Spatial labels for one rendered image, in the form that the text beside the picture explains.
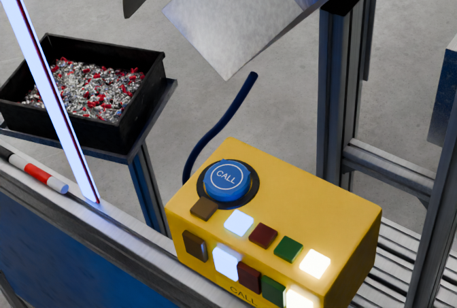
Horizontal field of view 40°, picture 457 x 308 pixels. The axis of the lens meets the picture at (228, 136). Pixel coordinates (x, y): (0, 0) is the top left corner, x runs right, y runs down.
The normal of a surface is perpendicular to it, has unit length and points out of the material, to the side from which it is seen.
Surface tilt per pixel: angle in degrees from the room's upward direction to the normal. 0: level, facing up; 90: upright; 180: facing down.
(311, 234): 0
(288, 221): 0
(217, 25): 55
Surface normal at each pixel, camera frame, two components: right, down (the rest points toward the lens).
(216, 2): -0.05, 0.22
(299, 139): -0.09, -0.68
